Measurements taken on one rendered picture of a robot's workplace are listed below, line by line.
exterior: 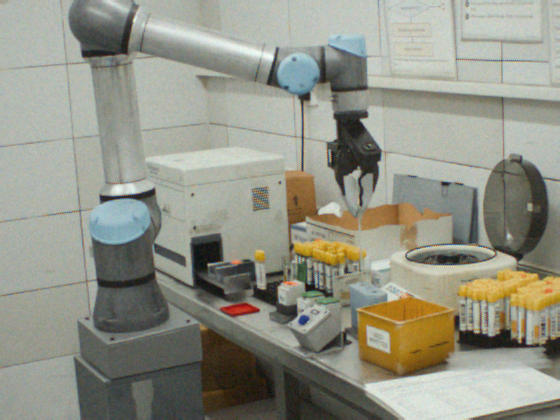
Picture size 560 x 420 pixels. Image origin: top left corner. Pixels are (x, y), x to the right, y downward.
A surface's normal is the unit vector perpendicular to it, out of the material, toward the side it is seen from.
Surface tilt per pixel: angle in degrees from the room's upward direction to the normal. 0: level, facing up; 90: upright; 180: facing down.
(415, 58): 92
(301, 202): 89
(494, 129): 90
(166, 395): 90
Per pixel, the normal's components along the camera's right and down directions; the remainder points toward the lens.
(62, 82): 0.46, 0.17
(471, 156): -0.89, 0.15
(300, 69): 0.00, 0.27
